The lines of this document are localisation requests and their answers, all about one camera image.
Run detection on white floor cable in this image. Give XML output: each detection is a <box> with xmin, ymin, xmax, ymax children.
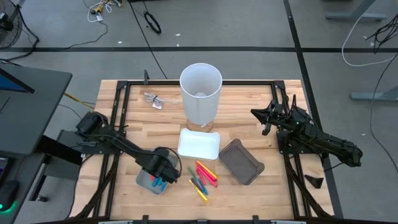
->
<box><xmin>341</xmin><ymin>0</ymin><xmax>398</xmax><ymax>68</ymax></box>

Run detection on black sleeved cable bundle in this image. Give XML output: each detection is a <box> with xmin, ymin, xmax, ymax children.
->
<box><xmin>284</xmin><ymin>154</ymin><xmax>333</xmax><ymax>218</ymax></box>
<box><xmin>73</xmin><ymin>154</ymin><xmax>121</xmax><ymax>219</ymax></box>

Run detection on thin black floor cable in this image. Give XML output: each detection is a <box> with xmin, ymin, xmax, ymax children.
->
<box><xmin>128</xmin><ymin>0</ymin><xmax>169</xmax><ymax>80</ymax></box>
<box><xmin>65</xmin><ymin>20</ymin><xmax>109</xmax><ymax>50</ymax></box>
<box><xmin>369</xmin><ymin>52</ymin><xmax>398</xmax><ymax>174</ymax></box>

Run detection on white and yellow cable bundle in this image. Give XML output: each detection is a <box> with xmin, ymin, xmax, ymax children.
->
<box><xmin>86</xmin><ymin>0</ymin><xmax>123</xmax><ymax>24</ymax></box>

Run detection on black triangular spare finger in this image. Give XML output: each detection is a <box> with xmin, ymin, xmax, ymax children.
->
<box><xmin>303</xmin><ymin>174</ymin><xmax>325</xmax><ymax>189</ymax></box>

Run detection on black floor fan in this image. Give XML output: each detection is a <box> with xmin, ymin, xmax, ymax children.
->
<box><xmin>0</xmin><ymin>0</ymin><xmax>24</xmax><ymax>50</ymax></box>

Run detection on black backlit keyboard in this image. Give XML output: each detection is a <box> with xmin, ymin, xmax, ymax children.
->
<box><xmin>0</xmin><ymin>156</ymin><xmax>15</xmax><ymax>185</ymax></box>

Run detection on coiled black cable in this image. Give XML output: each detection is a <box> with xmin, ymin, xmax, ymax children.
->
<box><xmin>143</xmin><ymin>11</ymin><xmax>162</xmax><ymax>35</ymax></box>

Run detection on grey desk foot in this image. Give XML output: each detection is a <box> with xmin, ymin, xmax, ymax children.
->
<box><xmin>325</xmin><ymin>0</ymin><xmax>390</xmax><ymax>22</ymax></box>
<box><xmin>350</xmin><ymin>84</ymin><xmax>398</xmax><ymax>102</ymax></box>

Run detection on black computer mouse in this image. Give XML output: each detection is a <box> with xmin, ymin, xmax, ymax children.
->
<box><xmin>0</xmin><ymin>179</ymin><xmax>21</xmax><ymax>212</ymax></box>

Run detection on tangled black cable bundle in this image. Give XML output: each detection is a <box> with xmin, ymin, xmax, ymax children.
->
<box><xmin>364</xmin><ymin>14</ymin><xmax>398</xmax><ymax>53</ymax></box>

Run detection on teal highlighter marker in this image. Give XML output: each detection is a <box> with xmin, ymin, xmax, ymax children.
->
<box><xmin>198</xmin><ymin>179</ymin><xmax>209</xmax><ymax>196</ymax></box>

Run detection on bundled clear lamp cord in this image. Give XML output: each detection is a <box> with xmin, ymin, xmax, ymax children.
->
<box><xmin>143</xmin><ymin>91</ymin><xmax>183</xmax><ymax>110</ymax></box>

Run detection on light grey translucent bin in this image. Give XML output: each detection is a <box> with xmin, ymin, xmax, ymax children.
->
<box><xmin>135</xmin><ymin>147</ymin><xmax>180</xmax><ymax>196</ymax></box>

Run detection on dark grey translucent bin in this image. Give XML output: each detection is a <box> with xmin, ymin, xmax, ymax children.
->
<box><xmin>218</xmin><ymin>138</ymin><xmax>266</xmax><ymax>186</ymax></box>

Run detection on dark grey desk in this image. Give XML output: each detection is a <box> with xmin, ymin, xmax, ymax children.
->
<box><xmin>0</xmin><ymin>63</ymin><xmax>73</xmax><ymax>157</ymax></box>

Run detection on yellow highlighter marker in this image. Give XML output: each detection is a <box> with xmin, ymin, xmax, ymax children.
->
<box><xmin>188</xmin><ymin>179</ymin><xmax>209</xmax><ymax>202</ymax></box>
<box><xmin>195</xmin><ymin>160</ymin><xmax>218</xmax><ymax>180</ymax></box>

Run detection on purple highlighter marker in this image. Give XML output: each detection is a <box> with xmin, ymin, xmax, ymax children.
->
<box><xmin>190</xmin><ymin>176</ymin><xmax>202</xmax><ymax>191</ymax></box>

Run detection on black desk support frame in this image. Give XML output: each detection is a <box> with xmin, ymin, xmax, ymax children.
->
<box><xmin>29</xmin><ymin>134</ymin><xmax>84</xmax><ymax>203</ymax></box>

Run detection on white plastic bin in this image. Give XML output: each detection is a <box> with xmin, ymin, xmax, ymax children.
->
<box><xmin>177</xmin><ymin>128</ymin><xmax>221</xmax><ymax>161</ymax></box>

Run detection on monitor with blue screen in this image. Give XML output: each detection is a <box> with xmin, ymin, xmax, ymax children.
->
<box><xmin>0</xmin><ymin>68</ymin><xmax>35</xmax><ymax>94</ymax></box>

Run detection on black aluminium table frame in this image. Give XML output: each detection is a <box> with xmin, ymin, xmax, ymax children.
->
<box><xmin>70</xmin><ymin>79</ymin><xmax>336</xmax><ymax>224</ymax></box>

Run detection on black fan cable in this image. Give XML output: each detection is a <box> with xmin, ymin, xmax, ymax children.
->
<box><xmin>0</xmin><ymin>4</ymin><xmax>40</xmax><ymax>63</ymax></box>

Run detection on pink highlighter marker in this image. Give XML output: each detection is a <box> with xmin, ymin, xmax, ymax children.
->
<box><xmin>197</xmin><ymin>164</ymin><xmax>218</xmax><ymax>184</ymax></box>
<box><xmin>197</xmin><ymin>167</ymin><xmax>218</xmax><ymax>188</ymax></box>
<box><xmin>196</xmin><ymin>167</ymin><xmax>206</xmax><ymax>187</ymax></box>

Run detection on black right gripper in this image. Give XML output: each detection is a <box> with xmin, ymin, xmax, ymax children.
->
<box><xmin>250</xmin><ymin>100</ymin><xmax>295</xmax><ymax>136</ymax></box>

